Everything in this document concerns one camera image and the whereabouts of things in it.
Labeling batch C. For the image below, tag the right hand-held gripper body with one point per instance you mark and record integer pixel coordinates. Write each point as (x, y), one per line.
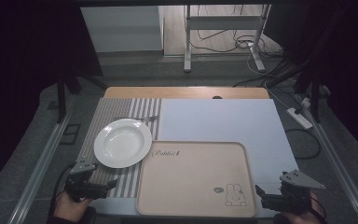
(292, 194)

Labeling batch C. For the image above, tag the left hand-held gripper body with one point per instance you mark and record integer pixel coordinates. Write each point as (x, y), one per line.
(85, 186)

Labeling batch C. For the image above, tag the person's left hand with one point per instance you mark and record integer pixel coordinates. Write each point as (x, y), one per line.
(70, 207)

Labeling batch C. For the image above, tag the person's right hand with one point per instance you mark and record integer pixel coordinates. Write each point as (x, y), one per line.
(307, 217)

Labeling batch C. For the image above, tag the white round plate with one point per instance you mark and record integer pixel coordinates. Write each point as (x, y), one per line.
(122, 143)

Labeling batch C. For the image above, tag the black floor outlet plate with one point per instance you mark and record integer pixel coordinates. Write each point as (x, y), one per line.
(71, 133)

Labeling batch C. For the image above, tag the beige tray with rabbit print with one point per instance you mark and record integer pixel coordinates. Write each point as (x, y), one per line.
(195, 180)

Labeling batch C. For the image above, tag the grey striped placemat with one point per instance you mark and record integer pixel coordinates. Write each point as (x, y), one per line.
(112, 107)

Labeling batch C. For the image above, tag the white power strip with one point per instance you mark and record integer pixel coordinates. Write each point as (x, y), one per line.
(299, 118)

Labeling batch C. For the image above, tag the light blue placemat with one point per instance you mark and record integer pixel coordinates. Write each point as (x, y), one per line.
(217, 121)

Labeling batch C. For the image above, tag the wooden table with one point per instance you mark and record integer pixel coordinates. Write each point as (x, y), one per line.
(183, 92)

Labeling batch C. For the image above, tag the white metal stand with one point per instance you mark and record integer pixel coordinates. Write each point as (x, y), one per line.
(223, 22)

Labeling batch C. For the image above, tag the metal floor rail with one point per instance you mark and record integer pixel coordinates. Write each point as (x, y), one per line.
(338, 165)
(40, 168)

